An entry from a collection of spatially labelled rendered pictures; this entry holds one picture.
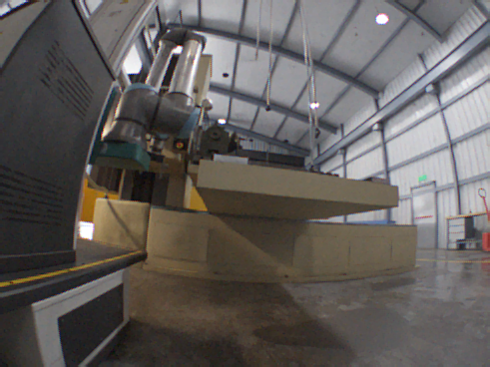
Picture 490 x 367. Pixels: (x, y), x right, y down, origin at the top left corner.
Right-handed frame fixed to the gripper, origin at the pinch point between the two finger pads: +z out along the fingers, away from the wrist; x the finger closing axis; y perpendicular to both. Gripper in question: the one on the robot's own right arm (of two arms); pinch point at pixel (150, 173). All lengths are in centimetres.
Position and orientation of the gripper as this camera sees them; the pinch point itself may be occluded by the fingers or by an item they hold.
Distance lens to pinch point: 142.0
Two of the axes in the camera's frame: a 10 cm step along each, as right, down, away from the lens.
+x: 9.4, 2.5, 2.4
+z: -2.9, 9.4, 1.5
